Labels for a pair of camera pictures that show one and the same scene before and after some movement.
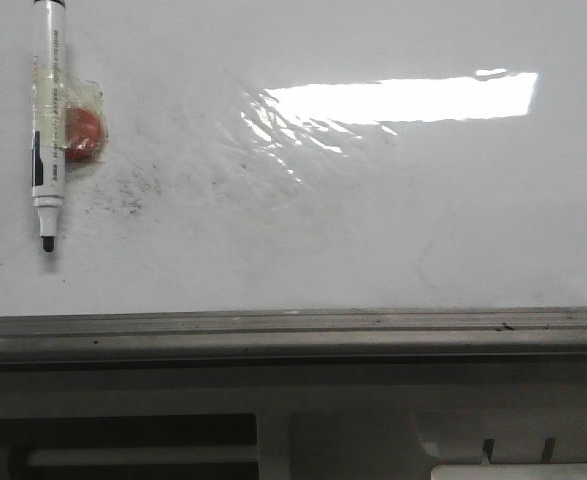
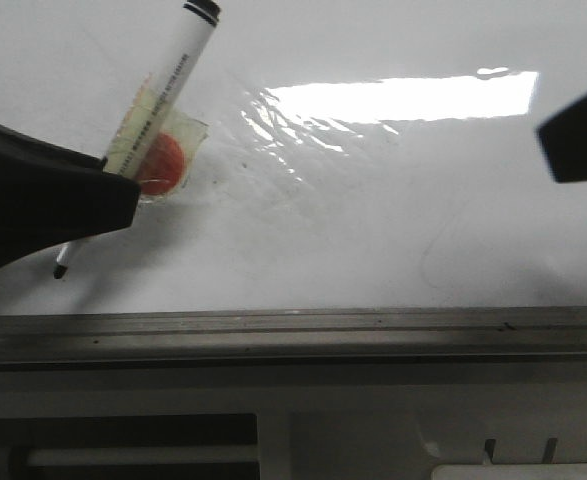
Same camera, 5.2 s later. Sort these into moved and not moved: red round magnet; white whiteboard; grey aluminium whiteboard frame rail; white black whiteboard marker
Moved: white black whiteboard marker; red round magnet
Not moved: white whiteboard; grey aluminium whiteboard frame rail
